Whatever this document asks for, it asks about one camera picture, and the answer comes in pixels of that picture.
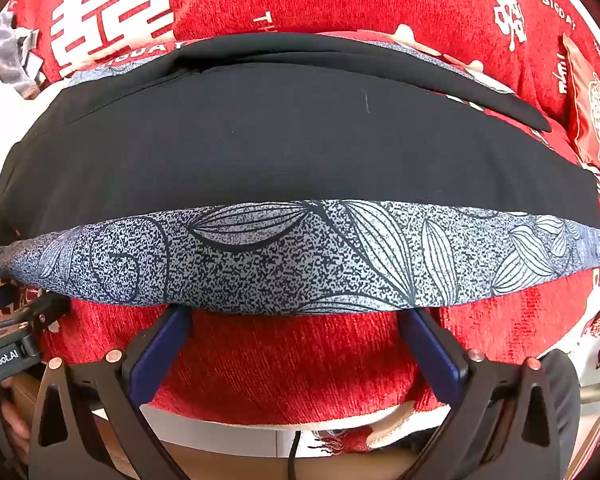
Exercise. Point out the red printed cushion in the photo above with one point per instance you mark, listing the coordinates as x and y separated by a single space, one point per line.
596 125

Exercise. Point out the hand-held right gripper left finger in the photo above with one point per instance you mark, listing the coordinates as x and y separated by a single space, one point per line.
159 355

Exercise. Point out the dark grey cloth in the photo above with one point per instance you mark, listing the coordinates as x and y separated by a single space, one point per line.
566 390

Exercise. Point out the white cloth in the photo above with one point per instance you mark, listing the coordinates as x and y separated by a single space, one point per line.
0 130

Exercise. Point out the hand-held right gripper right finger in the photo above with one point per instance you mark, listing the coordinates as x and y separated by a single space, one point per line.
436 355

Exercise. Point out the person's left hand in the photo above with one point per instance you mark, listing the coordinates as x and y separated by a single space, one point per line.
11 422

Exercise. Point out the black leaf-print pants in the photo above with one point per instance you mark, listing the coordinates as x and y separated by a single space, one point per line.
280 135

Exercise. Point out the red printed blanket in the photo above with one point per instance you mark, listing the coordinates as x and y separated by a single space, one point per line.
305 365

